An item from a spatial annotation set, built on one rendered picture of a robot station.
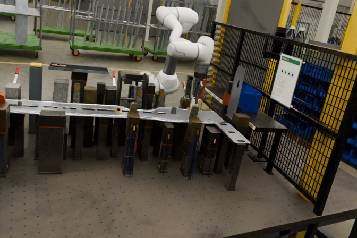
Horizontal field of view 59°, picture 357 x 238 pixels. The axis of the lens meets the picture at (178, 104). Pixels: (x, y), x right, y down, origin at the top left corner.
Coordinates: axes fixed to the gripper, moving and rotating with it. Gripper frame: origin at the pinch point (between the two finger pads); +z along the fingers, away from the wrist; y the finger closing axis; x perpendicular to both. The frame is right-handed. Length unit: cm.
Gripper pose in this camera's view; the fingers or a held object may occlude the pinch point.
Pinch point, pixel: (194, 102)
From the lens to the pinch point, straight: 200.9
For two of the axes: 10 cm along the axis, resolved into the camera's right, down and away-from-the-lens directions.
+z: -1.6, 9.4, 2.9
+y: 2.8, 3.3, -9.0
